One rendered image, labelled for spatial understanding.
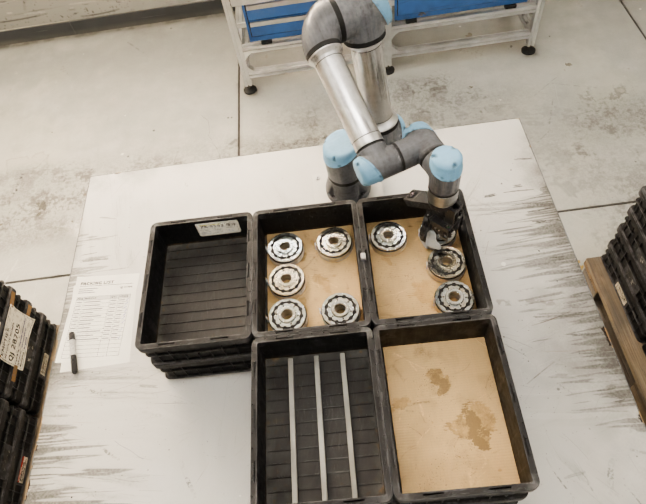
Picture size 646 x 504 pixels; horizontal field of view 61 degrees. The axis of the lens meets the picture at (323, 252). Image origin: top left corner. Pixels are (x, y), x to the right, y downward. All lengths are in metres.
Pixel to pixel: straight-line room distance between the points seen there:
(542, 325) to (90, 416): 1.29
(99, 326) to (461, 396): 1.09
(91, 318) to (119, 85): 2.22
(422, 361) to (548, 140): 1.91
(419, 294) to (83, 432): 1.00
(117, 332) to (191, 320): 0.31
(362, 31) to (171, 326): 0.93
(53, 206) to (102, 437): 1.83
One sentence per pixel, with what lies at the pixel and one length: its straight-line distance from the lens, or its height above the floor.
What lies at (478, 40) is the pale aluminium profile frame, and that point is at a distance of 3.45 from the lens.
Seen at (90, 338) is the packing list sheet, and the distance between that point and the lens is 1.83.
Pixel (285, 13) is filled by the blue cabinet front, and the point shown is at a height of 0.46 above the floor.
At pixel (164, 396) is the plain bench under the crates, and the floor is 0.70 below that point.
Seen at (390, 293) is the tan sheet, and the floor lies 0.83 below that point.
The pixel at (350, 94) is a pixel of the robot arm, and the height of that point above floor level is 1.25.
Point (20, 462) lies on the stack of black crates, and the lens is 2.39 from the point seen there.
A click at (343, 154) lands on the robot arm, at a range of 1.65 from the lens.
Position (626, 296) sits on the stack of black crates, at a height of 0.20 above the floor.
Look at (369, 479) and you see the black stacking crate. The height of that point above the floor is 0.83.
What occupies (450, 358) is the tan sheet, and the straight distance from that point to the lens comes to 1.44.
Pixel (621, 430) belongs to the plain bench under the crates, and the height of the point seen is 0.70.
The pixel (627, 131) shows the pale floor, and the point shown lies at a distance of 3.27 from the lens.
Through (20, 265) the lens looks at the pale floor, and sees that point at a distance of 3.13.
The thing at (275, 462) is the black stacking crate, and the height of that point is 0.83.
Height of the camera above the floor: 2.15
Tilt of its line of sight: 56 degrees down
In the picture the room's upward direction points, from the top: 11 degrees counter-clockwise
